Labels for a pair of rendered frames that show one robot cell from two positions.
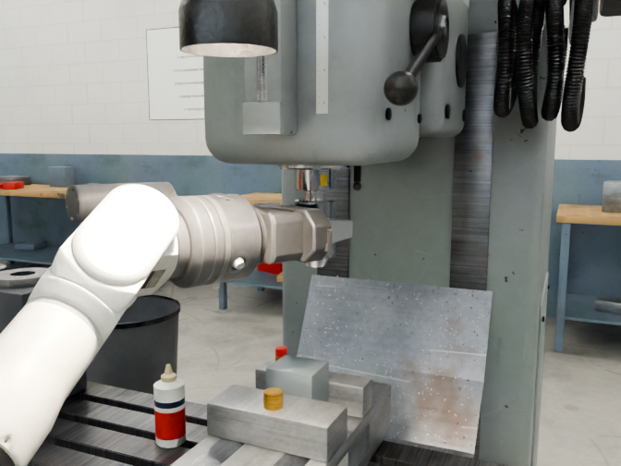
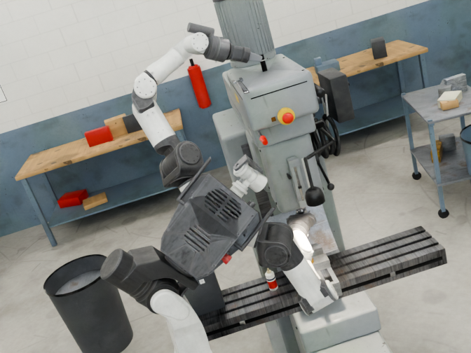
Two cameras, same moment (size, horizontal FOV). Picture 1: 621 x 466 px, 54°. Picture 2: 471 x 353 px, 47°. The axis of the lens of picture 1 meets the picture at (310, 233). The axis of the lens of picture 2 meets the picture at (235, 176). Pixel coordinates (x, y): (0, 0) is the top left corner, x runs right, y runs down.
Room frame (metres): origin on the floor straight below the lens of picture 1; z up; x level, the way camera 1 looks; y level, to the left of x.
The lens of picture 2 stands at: (-1.09, 1.07, 2.33)
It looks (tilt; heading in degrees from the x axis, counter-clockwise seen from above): 22 degrees down; 335
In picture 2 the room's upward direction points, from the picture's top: 17 degrees counter-clockwise
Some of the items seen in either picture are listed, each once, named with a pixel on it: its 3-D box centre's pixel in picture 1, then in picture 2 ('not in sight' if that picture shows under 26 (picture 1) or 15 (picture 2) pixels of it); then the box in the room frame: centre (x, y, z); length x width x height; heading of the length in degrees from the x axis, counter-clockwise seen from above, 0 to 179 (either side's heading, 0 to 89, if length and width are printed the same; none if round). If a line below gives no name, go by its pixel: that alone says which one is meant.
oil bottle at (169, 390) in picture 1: (169, 402); (270, 278); (0.77, 0.19, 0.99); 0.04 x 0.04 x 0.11
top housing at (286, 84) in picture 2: not in sight; (268, 89); (0.70, -0.01, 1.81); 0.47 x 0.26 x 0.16; 157
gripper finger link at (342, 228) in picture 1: (333, 231); not in sight; (0.66, -0.03, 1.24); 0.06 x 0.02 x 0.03; 132
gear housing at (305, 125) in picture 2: not in sight; (275, 118); (0.73, -0.02, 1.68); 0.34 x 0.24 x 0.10; 157
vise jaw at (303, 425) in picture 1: (276, 420); (312, 265); (0.64, 0.04, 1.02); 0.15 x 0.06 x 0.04; 66
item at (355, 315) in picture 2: not in sight; (324, 298); (0.69, -0.01, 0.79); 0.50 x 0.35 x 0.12; 157
